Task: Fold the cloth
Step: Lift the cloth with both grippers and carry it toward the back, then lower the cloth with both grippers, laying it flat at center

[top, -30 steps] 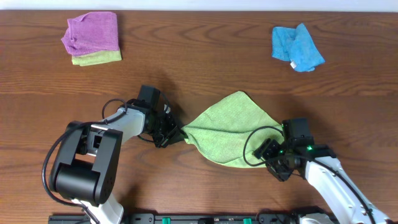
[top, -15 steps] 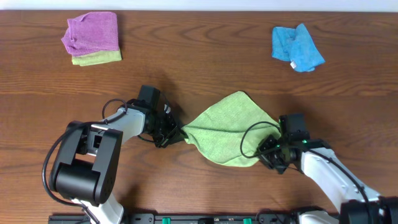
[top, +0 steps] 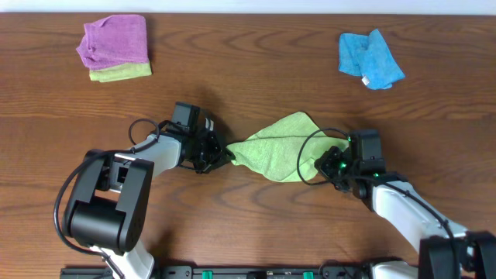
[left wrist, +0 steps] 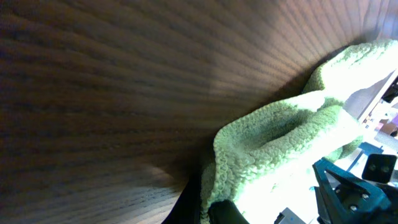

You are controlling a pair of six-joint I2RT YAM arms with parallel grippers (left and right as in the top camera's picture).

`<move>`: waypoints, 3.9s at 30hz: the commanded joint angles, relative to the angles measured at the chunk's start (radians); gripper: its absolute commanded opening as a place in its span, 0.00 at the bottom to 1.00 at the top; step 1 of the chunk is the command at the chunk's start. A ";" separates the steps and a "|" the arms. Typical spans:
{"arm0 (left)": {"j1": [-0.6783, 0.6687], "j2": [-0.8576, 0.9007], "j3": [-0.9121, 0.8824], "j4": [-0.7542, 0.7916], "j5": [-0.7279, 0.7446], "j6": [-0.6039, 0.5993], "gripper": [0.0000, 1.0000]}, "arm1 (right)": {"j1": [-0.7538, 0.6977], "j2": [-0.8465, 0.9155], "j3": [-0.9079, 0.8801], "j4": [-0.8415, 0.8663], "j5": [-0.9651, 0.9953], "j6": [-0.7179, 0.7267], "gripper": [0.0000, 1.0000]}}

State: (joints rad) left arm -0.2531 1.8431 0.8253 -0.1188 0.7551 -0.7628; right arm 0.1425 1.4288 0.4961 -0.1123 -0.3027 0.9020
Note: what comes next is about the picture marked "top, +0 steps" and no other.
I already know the blue crumpled cloth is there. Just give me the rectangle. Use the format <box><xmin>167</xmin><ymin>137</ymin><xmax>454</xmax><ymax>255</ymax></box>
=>
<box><xmin>338</xmin><ymin>29</ymin><xmax>405</xmax><ymax>90</ymax></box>

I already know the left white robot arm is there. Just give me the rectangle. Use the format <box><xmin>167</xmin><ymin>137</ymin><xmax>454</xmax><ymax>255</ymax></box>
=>
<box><xmin>53</xmin><ymin>102</ymin><xmax>234</xmax><ymax>278</ymax></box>

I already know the light green folded cloth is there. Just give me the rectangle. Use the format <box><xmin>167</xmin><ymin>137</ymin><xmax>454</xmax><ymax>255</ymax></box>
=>
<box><xmin>89</xmin><ymin>63</ymin><xmax>152</xmax><ymax>83</ymax></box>

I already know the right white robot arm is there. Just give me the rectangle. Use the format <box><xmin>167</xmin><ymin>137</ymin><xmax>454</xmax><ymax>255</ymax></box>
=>
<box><xmin>315</xmin><ymin>129</ymin><xmax>495</xmax><ymax>278</ymax></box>

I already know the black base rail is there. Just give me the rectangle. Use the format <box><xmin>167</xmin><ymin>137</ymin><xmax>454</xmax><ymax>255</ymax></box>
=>
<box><xmin>60</xmin><ymin>265</ymin><xmax>453</xmax><ymax>279</ymax></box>

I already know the green microfiber cloth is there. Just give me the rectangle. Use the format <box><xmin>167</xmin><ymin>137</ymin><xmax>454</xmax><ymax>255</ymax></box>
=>
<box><xmin>227</xmin><ymin>112</ymin><xmax>348</xmax><ymax>183</ymax></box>

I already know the purple folded cloth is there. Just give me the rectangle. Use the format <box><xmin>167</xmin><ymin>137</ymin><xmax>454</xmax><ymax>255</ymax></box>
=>
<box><xmin>76</xmin><ymin>15</ymin><xmax>149</xmax><ymax>71</ymax></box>

